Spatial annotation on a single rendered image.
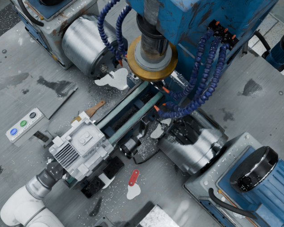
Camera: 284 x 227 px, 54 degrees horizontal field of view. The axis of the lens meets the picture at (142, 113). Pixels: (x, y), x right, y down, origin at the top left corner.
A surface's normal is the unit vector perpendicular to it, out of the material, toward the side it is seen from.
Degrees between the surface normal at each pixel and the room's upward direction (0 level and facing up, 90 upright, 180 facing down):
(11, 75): 0
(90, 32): 2
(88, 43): 21
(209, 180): 0
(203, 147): 13
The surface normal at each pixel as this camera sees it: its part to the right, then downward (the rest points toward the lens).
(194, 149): -0.25, 0.03
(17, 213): -0.01, 0.01
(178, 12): -0.71, 0.67
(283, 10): 0.04, -0.27
